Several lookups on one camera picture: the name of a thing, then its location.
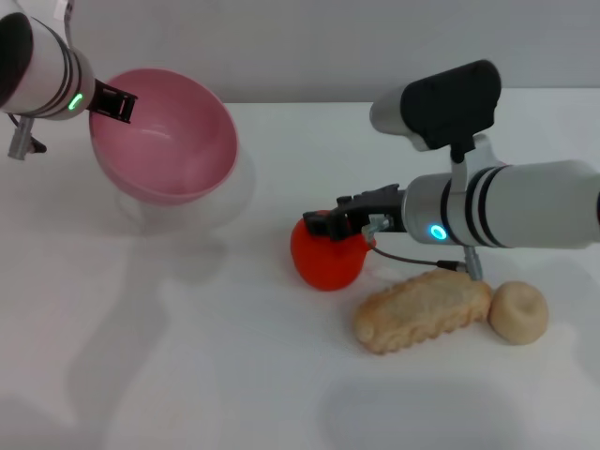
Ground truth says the long toy bread loaf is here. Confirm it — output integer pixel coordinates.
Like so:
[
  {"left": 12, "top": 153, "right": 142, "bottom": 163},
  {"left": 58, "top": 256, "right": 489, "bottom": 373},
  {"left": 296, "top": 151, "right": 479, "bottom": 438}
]
[{"left": 353, "top": 270, "right": 493, "bottom": 356}]

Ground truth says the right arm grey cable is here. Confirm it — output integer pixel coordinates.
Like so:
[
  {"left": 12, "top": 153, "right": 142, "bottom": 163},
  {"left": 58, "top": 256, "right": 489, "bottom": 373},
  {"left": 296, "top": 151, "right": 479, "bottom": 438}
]
[{"left": 363, "top": 215, "right": 485, "bottom": 282}]

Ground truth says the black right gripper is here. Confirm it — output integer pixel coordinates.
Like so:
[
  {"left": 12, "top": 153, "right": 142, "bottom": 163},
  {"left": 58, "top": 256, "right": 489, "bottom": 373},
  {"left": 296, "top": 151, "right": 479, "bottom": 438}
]
[{"left": 303, "top": 184, "right": 409, "bottom": 241}]

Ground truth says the orange toy fruit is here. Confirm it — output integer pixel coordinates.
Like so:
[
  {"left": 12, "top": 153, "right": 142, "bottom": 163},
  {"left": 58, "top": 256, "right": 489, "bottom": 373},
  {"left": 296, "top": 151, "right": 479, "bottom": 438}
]
[{"left": 289, "top": 216, "right": 369, "bottom": 293}]

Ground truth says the round beige toy bun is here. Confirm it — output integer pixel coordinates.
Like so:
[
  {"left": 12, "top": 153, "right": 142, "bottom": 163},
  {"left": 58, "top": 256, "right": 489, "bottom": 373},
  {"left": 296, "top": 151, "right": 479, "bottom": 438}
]
[{"left": 487, "top": 279, "right": 549, "bottom": 347}]

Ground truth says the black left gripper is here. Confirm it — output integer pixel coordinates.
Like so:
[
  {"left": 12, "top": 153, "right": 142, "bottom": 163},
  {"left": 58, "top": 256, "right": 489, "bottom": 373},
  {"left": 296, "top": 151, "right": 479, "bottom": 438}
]
[{"left": 88, "top": 78, "right": 139, "bottom": 127}]

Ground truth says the right wrist camera housing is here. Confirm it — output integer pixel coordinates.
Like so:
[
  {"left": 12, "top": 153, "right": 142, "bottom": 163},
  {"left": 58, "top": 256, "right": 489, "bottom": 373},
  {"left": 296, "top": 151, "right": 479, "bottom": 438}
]
[{"left": 369, "top": 59, "right": 503, "bottom": 163}]

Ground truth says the pink plastic bowl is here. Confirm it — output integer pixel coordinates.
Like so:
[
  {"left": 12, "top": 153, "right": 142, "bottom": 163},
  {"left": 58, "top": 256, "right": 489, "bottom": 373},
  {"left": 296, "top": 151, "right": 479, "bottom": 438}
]
[{"left": 88, "top": 68, "right": 240, "bottom": 207}]

